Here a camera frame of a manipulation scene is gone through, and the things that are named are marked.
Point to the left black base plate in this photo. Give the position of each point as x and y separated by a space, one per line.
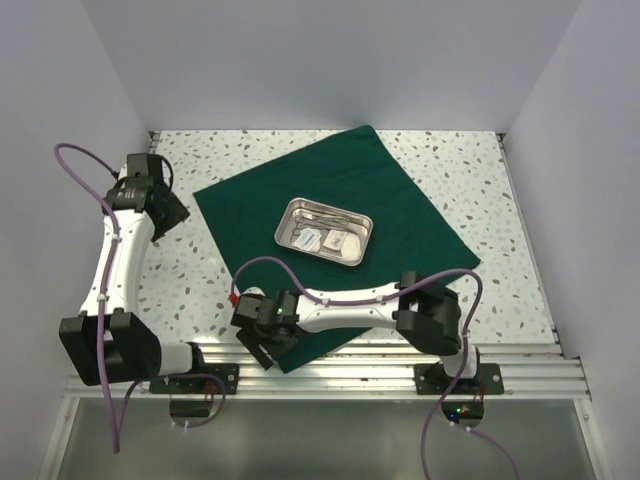
216 378

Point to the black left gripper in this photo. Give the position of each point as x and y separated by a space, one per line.
177 213

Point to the steel scissor forceps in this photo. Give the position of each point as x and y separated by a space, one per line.
305 220

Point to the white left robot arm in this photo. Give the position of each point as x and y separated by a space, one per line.
106 341

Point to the aluminium rail frame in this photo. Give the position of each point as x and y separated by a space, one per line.
354 413

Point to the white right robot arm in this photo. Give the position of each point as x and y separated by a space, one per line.
300 325

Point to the steel tweezers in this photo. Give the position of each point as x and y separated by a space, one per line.
331 222

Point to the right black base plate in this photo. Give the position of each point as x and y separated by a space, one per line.
431 379

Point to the stainless steel tray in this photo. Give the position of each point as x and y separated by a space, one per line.
360 225

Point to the dark green surgical cloth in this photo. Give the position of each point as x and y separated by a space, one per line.
353 171

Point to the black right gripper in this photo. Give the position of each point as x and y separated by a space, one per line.
253 339

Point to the clear suture packet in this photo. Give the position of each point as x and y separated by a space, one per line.
334 240

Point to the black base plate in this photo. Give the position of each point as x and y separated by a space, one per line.
431 379
216 378

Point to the white gauze pad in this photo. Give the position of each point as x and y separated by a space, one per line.
351 249

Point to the white suture packet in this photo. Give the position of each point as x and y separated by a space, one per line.
309 240

